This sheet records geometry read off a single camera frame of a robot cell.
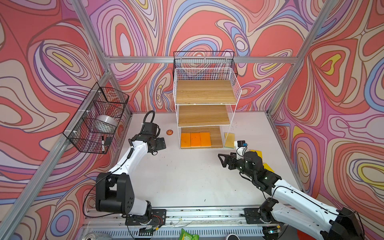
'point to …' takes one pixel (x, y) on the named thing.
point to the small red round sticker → (169, 132)
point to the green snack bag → (185, 235)
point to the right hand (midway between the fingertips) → (225, 157)
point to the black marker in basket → (103, 144)
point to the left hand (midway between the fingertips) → (157, 144)
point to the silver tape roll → (108, 119)
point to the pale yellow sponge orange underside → (205, 139)
